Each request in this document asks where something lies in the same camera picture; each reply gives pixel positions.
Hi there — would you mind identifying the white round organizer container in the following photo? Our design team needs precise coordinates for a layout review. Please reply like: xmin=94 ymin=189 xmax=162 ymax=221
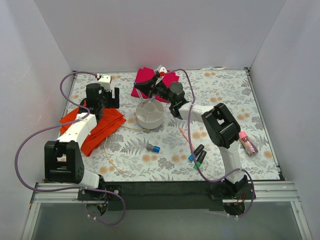
xmin=135 ymin=99 xmax=165 ymax=130

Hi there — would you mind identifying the salmon pink pen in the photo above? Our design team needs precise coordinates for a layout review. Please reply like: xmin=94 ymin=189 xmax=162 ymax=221
xmin=178 ymin=127 xmax=189 ymax=143

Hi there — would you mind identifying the grey blue glue stick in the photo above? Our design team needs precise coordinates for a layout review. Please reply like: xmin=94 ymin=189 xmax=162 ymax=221
xmin=146 ymin=143 xmax=160 ymax=153

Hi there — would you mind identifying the blue capped black highlighter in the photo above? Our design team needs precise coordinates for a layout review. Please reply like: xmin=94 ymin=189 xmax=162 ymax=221
xmin=188 ymin=144 xmax=205 ymax=162

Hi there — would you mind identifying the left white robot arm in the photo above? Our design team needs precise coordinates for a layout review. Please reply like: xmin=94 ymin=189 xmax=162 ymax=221
xmin=44 ymin=83 xmax=120 ymax=200

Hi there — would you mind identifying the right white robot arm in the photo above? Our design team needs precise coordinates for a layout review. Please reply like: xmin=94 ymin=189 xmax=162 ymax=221
xmin=134 ymin=79 xmax=248 ymax=199

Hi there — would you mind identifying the magenta cloth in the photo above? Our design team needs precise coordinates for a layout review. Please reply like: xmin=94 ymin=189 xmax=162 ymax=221
xmin=131 ymin=67 xmax=180 ymax=103

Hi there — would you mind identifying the orange cloth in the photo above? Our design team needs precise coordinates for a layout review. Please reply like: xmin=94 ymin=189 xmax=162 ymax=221
xmin=57 ymin=108 xmax=126 ymax=156

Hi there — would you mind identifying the green capped black highlighter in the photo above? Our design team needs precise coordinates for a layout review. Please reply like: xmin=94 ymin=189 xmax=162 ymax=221
xmin=193 ymin=150 xmax=207 ymax=169

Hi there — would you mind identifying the pink capped clear tube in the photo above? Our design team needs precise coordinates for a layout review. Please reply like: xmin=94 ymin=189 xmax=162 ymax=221
xmin=238 ymin=131 xmax=259 ymax=156

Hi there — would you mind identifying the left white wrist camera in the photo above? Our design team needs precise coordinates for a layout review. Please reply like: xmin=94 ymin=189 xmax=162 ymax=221
xmin=98 ymin=74 xmax=112 ymax=92

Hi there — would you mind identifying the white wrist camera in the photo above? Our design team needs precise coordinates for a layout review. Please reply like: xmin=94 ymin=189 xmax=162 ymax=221
xmin=154 ymin=65 xmax=168 ymax=78
xmin=98 ymin=74 xmax=112 ymax=92

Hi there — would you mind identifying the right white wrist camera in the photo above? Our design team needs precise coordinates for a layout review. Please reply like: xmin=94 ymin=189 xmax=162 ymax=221
xmin=154 ymin=65 xmax=168 ymax=78

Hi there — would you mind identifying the beige string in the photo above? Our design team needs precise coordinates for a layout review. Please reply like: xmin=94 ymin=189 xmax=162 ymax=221
xmin=103 ymin=124 xmax=152 ymax=175

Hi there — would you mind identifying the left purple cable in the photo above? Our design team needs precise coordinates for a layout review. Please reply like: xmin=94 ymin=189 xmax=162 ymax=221
xmin=14 ymin=71 xmax=127 ymax=226

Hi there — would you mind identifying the purple cable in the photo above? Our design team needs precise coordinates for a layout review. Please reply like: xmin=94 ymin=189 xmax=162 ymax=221
xmin=14 ymin=71 xmax=127 ymax=226
xmin=159 ymin=68 xmax=256 ymax=219

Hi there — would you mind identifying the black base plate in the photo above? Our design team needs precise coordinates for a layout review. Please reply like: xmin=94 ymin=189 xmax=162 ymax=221
xmin=77 ymin=180 xmax=256 ymax=211

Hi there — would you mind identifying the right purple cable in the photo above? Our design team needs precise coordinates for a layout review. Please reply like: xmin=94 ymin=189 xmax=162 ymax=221
xmin=159 ymin=68 xmax=256 ymax=219

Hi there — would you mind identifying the aluminium rail frame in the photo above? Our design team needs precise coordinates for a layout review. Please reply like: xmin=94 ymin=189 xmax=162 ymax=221
xmin=22 ymin=181 xmax=312 ymax=240

